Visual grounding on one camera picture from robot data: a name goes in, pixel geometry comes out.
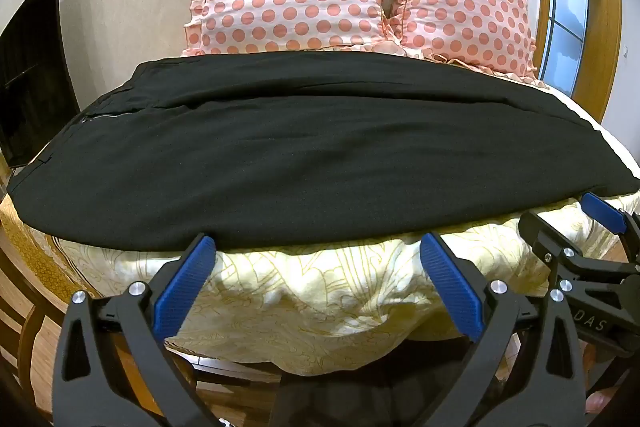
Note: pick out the wooden bed frame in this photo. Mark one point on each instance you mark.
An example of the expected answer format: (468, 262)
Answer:
(42, 337)

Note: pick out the pale yellow patterned blanket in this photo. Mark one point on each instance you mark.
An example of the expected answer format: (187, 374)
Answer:
(320, 302)

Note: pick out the orange mattress cover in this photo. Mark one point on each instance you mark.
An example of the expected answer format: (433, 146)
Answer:
(25, 242)

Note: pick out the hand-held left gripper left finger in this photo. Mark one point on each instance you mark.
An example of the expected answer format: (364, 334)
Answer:
(186, 281)

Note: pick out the black flat screen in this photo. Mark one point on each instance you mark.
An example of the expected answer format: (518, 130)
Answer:
(35, 77)

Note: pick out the black pants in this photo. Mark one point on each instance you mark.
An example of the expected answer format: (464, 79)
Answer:
(310, 157)

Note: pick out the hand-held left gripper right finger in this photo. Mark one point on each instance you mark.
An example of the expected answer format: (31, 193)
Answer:
(450, 282)

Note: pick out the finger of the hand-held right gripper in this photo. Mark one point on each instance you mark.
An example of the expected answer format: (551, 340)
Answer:
(547, 234)
(602, 208)

